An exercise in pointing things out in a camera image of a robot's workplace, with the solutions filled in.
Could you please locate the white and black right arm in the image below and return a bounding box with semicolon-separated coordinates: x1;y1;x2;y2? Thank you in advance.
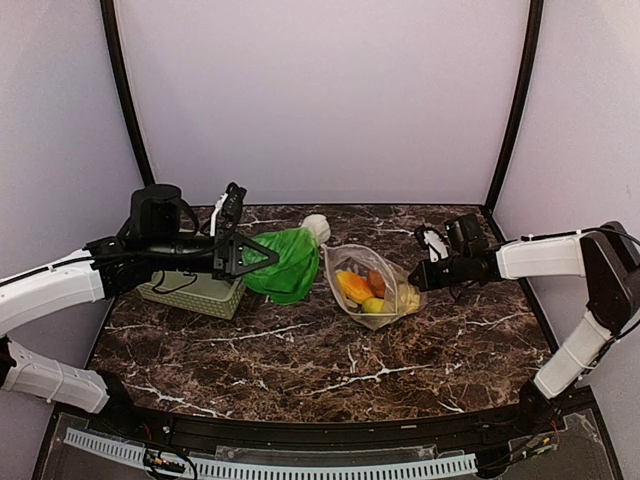
409;214;639;434

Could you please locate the clear zip top bag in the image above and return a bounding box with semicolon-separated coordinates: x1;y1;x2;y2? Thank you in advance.
322;244;426;331

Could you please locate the yellow fake lemon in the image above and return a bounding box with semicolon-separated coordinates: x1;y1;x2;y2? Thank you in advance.
361;297;385;314

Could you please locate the black left frame post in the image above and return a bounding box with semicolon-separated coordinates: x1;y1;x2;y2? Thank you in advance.
99;0;156;187

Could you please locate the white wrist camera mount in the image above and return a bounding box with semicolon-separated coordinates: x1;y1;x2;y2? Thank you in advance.
423;228;449;263
209;193;229;237

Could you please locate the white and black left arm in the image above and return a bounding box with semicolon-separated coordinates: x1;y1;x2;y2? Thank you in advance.
1;183;279;436

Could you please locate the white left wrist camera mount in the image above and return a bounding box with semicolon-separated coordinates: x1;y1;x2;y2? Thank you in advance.
209;193;229;237

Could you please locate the light green perforated basket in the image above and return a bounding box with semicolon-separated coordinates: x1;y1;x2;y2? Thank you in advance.
137;227;246;321

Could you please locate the black frame post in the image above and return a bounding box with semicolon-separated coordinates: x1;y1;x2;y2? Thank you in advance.
99;0;156;187
484;0;544;216

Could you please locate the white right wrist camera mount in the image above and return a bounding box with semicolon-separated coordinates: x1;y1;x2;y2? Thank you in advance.
423;228;449;263

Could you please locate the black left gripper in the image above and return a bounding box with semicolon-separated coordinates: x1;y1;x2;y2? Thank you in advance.
146;226;278;279

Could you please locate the black front rail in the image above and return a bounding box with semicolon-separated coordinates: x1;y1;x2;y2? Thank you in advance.
54;389;601;456

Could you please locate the brown fake food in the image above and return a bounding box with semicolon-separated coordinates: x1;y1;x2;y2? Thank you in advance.
367;270;386;298

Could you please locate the orange yellow fake mango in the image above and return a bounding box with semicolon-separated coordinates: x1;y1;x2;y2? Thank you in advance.
336;271;374;304

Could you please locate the black right frame post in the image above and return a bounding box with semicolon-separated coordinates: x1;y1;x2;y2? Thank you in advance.
484;0;544;216

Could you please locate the green fake vegetable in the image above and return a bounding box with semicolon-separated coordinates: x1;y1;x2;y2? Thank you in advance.
243;214;331;305

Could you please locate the grey slotted cable duct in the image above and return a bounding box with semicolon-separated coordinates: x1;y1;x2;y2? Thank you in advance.
63;427;478;480

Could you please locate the pale yellow fake food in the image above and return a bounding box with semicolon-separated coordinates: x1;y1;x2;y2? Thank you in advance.
397;283;422;315

